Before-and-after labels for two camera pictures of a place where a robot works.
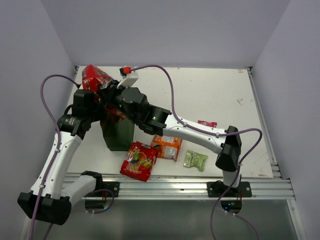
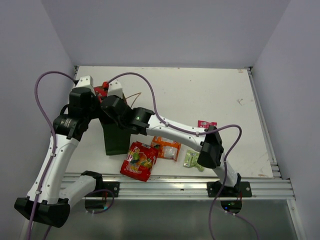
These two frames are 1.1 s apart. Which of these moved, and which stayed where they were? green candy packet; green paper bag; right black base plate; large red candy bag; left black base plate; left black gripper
Moved: large red candy bag; green paper bag
Stayed: left black gripper; left black base plate; green candy packet; right black base plate
